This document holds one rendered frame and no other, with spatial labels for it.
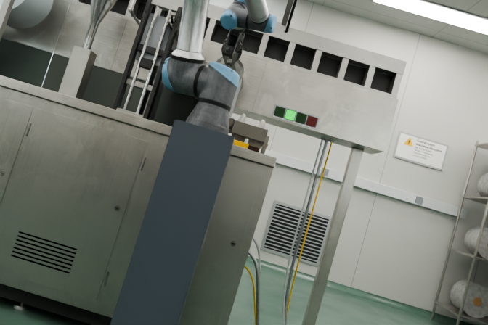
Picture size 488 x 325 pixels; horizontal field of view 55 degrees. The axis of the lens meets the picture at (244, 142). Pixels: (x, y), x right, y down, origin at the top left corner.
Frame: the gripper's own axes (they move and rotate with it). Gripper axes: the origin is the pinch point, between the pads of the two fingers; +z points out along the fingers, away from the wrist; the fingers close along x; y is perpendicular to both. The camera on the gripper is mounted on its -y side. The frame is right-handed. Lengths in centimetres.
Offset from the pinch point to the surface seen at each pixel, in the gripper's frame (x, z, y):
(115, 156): 31, 18, -57
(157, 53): 31.1, -2.1, -9.9
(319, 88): -47, 21, 31
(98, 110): 43, 6, -46
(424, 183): -204, 205, 174
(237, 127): -12.2, 17.4, -20.6
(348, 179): -80, 61, 9
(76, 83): 69, 26, -15
